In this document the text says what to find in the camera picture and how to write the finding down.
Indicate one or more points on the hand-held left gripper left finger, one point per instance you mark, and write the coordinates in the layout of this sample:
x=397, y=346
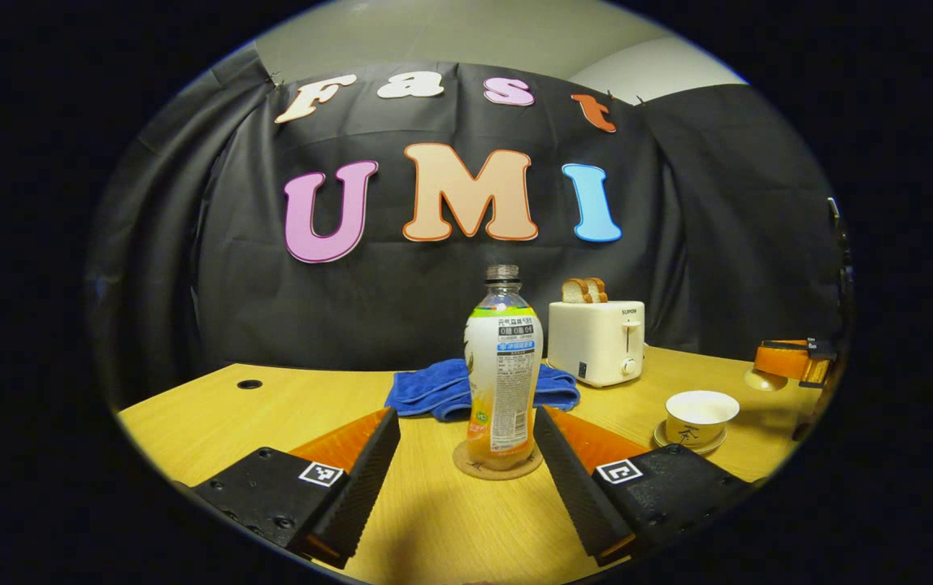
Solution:
x=361, y=487

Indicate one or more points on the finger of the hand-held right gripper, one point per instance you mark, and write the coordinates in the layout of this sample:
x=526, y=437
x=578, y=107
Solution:
x=783, y=359

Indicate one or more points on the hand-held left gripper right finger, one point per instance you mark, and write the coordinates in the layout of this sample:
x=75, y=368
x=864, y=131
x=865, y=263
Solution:
x=572, y=487

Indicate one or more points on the white ceramic teacup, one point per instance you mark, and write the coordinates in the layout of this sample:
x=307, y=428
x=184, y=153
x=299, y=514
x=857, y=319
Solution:
x=700, y=414

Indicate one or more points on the round wooden coaster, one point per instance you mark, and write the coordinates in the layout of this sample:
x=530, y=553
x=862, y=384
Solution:
x=466, y=463

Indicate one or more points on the clear plastic water bottle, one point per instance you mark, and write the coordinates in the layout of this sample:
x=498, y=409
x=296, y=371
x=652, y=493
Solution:
x=503, y=374

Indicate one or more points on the white ceramic saucer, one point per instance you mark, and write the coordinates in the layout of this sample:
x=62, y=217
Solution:
x=666, y=439

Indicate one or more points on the blue folded towel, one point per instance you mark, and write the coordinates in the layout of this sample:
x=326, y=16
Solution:
x=430, y=390

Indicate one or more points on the white toaster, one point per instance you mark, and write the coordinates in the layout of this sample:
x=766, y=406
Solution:
x=596, y=345

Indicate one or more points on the toast slice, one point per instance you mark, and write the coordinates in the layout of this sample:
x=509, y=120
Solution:
x=599, y=288
x=574, y=291

